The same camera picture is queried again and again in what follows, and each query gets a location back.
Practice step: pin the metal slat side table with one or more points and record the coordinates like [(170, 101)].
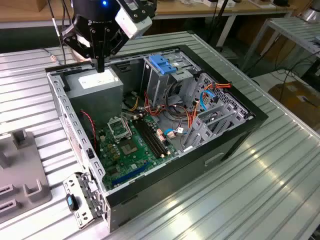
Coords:
[(292, 28)]

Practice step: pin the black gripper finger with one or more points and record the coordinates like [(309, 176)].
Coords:
[(117, 41), (75, 41)]

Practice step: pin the grey power supply unit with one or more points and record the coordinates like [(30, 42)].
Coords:
[(100, 100)]

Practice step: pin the small white box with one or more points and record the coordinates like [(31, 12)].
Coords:
[(210, 2)]

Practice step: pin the wooden desk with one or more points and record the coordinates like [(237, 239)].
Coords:
[(175, 8)]

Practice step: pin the cardboard box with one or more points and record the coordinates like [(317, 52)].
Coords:
[(292, 95)]

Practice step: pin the hinged metal card bracket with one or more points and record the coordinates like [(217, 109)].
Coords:
[(83, 186)]

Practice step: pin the grey metal drive cage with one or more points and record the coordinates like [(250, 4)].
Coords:
[(160, 86)]

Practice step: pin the small black device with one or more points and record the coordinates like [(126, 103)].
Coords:
[(281, 2)]

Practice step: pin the blue black latch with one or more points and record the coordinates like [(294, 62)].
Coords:
[(70, 202)]

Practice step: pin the grey parts rack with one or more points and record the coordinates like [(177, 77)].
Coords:
[(27, 160)]

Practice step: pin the blue expansion slot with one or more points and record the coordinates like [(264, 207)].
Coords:
[(130, 173)]

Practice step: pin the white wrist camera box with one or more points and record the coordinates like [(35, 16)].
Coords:
[(130, 23)]

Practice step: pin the black RAM slot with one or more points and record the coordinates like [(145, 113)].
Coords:
[(145, 138), (155, 135), (152, 136), (149, 137)]

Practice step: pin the open black PC case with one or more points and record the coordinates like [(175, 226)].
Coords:
[(175, 180)]

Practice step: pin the black stand legs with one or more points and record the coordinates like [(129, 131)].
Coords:
[(217, 22)]

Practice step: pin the CPU socket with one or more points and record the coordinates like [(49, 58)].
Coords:
[(128, 148)]

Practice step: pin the metal disk bay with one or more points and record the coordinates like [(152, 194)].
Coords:
[(203, 133)]

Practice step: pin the green motherboard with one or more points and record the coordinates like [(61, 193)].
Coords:
[(132, 161)]

